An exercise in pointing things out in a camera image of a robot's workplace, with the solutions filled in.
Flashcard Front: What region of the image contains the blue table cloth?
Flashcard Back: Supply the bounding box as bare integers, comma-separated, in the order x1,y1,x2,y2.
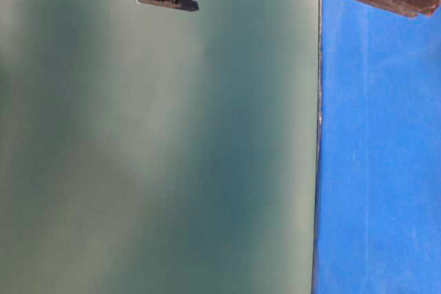
313,0,440,293

